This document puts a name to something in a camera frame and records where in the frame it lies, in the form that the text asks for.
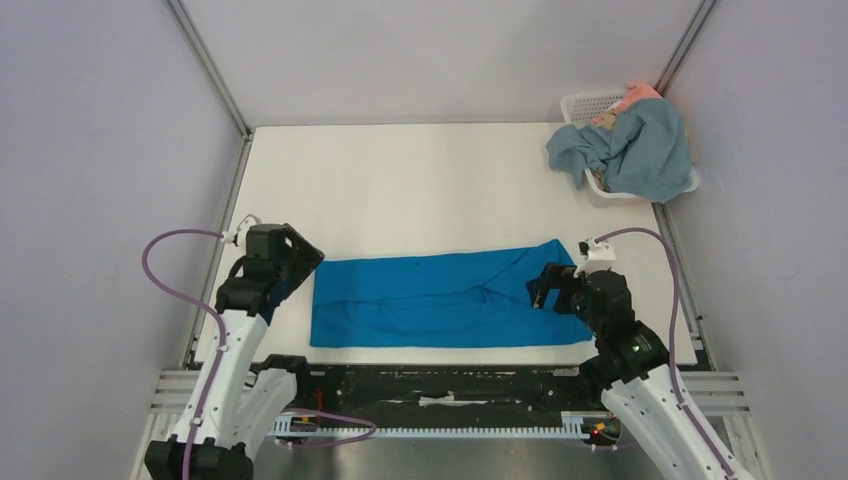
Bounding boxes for bright blue t shirt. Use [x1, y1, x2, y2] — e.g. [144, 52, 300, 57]
[310, 239, 592, 349]

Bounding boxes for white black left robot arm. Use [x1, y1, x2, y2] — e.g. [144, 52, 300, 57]
[143, 215, 324, 479]

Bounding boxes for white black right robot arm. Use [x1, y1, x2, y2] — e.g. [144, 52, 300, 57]
[526, 264, 753, 479]

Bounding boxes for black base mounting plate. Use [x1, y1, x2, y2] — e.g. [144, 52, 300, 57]
[248, 354, 608, 429]

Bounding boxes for grey-blue t shirt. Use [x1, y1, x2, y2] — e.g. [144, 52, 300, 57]
[546, 98, 693, 203]

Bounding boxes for tan t shirt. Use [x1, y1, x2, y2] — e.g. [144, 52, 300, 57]
[591, 107, 619, 192]

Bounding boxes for white plastic laundry basket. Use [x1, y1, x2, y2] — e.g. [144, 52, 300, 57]
[560, 90, 699, 202]

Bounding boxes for pink t shirt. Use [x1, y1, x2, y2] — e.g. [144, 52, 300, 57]
[611, 82, 662, 117]

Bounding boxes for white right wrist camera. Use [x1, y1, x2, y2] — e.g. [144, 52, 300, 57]
[574, 237, 616, 278]

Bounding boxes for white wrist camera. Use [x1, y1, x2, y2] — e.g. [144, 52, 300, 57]
[574, 237, 616, 278]
[221, 214, 262, 248]

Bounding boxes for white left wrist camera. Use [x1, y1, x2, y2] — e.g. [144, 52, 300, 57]
[221, 214, 262, 248]

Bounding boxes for white slotted cable duct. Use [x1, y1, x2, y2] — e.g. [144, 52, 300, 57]
[268, 414, 592, 441]

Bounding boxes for aluminium front frame rail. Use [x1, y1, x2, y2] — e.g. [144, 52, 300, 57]
[151, 370, 751, 417]

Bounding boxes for aluminium corner frame post left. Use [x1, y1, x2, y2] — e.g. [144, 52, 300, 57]
[164, 0, 252, 141]

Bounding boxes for aluminium corner frame post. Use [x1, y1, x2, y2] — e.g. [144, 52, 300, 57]
[654, 0, 719, 95]
[164, 0, 252, 141]

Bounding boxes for aluminium corner frame post right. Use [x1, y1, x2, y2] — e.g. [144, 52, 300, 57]
[654, 0, 719, 95]

